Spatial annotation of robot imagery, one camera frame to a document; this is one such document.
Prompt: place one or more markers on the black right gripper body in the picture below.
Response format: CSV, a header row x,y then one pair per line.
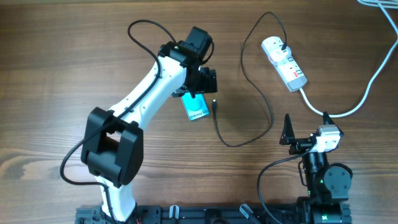
x,y
300,145

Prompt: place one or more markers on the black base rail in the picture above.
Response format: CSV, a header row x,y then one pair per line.
x,y
284,213

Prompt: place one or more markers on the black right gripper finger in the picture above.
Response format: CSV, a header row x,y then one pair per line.
x,y
287,136
327,120

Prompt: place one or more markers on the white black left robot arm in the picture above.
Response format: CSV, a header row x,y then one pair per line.
x,y
114,139

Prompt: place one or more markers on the blue screen Galaxy smartphone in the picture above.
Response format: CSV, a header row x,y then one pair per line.
x,y
196,107

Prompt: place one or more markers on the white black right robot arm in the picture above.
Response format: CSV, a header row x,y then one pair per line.
x,y
328,184

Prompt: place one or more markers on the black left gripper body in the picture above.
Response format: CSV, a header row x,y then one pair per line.
x,y
202,82

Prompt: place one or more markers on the white power strip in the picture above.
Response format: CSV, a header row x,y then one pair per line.
x,y
284,63

